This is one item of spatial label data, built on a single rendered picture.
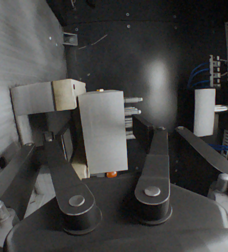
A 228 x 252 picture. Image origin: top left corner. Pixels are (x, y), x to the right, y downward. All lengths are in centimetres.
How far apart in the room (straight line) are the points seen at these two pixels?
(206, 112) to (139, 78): 27
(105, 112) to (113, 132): 2
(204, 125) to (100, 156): 20
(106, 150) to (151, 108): 35
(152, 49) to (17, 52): 40
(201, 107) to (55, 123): 25
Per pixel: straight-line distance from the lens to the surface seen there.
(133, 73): 49
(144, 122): 16
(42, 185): 20
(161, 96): 52
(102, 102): 16
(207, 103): 29
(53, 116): 24
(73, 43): 49
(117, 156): 18
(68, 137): 17
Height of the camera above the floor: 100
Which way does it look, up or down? 4 degrees up
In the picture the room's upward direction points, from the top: 84 degrees clockwise
